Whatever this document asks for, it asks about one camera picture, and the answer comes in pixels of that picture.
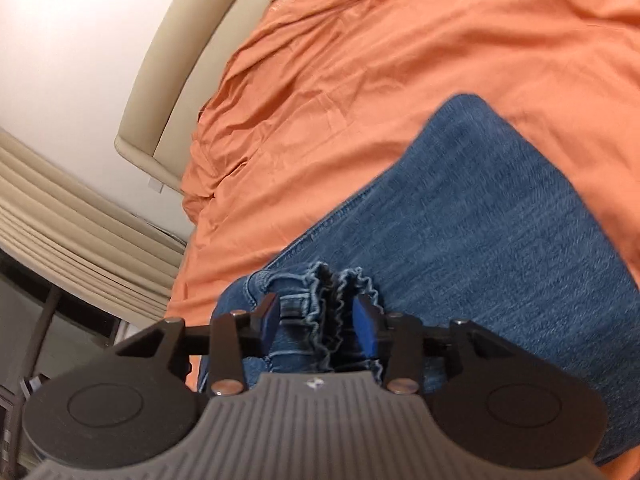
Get beige curtain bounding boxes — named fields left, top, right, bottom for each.
left=0, top=127, right=187, bottom=322

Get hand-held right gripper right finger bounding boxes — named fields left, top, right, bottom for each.
left=352, top=296, right=523, bottom=396

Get beige padded headboard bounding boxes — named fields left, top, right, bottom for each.
left=114, top=0, right=318, bottom=196

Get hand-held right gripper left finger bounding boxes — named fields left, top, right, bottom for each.
left=117, top=294, right=281, bottom=397

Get blue denim pants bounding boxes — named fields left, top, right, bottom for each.
left=197, top=92, right=640, bottom=467

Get dark window frame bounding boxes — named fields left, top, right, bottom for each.
left=0, top=255, right=123, bottom=480

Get orange bed cover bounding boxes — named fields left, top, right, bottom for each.
left=167, top=0, right=640, bottom=480

